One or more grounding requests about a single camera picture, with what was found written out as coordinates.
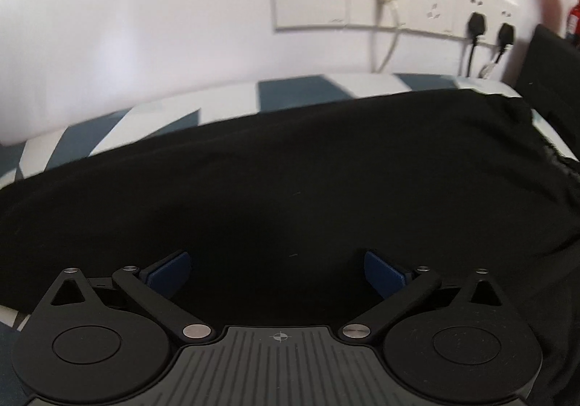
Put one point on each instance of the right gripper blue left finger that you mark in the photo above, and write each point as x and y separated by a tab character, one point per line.
167	275

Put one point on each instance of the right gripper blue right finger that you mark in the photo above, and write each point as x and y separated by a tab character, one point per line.
384	278

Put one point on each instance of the black garment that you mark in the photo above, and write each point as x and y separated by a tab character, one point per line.
277	211

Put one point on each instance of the geometric patterned tablecloth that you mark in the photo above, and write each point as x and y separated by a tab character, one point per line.
111	340

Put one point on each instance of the black power plug left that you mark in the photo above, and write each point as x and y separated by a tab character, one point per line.
475	29

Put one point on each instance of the black power plug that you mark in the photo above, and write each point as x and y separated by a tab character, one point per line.
475	29
505	40

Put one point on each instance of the black power plug right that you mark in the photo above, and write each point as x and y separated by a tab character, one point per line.
505	40

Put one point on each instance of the red fire extinguisher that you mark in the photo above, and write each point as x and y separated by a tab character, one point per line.
572	30

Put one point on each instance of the black box by wall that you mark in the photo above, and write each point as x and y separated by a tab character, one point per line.
549	83

